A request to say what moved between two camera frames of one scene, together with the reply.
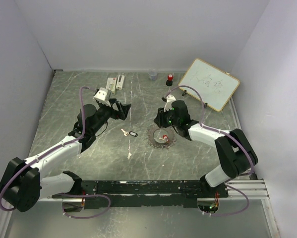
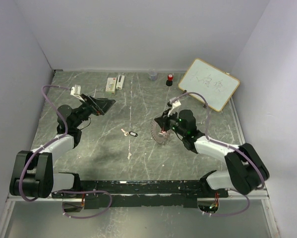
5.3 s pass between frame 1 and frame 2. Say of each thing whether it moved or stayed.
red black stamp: stayed
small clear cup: stayed
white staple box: stayed
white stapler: stayed
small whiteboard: stayed
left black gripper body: moved
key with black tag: stayed
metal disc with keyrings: moved
